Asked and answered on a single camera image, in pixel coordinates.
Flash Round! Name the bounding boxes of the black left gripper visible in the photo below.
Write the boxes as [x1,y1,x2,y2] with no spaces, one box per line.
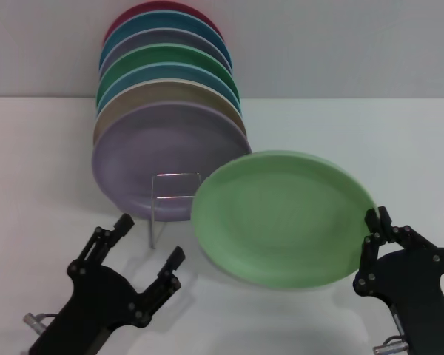
[28,213,186,355]

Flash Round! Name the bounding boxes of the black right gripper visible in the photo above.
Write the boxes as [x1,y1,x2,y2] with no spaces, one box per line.
[352,206,444,355]

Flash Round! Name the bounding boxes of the light green plate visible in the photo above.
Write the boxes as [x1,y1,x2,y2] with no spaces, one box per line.
[190,149,377,286]

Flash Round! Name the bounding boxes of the lavender plate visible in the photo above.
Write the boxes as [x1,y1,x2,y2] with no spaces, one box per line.
[91,102,252,223]

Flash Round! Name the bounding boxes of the beige plate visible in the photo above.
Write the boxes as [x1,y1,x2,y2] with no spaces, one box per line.
[92,79,249,147]

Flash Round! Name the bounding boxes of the light blue plate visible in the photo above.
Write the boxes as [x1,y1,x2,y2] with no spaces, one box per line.
[95,61,242,114]

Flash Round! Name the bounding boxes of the dark green plate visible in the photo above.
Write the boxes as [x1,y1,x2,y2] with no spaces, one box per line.
[95,43,240,108]

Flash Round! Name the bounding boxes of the grey purple plate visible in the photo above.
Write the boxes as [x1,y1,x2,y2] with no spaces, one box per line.
[98,28,233,73]

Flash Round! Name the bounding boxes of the teal blue plate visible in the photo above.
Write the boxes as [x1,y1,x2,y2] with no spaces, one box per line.
[98,10,232,70]

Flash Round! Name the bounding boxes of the dark red plate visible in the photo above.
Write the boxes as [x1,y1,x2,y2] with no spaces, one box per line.
[103,1,225,47]

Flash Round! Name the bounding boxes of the metal wire plate rack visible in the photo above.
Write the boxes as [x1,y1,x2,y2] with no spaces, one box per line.
[149,172,203,249]

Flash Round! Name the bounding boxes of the silver cable connector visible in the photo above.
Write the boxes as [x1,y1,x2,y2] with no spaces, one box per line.
[23,312,60,329]
[372,334,408,355]

